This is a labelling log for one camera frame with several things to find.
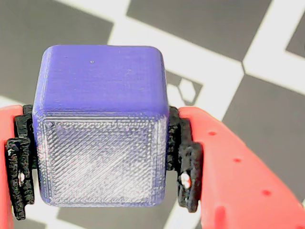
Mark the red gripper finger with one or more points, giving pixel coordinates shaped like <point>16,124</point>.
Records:
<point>226,179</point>
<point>9,124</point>

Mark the blue cube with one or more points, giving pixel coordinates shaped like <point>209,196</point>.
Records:
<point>100,119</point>

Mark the black white marker checkerboard mat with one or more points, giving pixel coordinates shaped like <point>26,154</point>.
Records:
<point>190,23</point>

